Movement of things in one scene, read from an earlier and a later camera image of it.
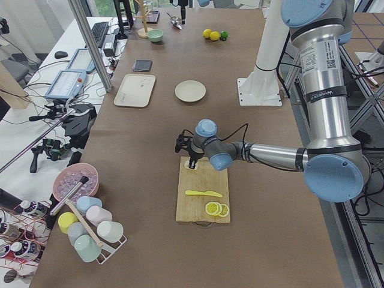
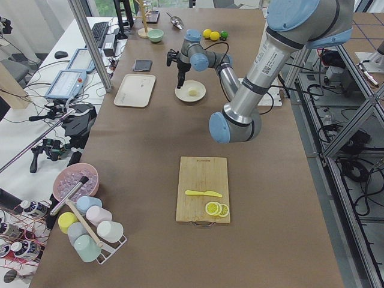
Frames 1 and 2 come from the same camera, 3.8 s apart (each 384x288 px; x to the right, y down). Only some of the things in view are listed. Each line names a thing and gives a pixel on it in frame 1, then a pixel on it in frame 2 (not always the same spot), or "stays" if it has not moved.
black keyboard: x=99 y=30 stays
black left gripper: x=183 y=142 → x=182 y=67
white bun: x=186 y=165 → x=192 y=93
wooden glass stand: x=143 y=32 stays
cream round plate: x=190 y=90 stays
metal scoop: x=176 y=21 stays
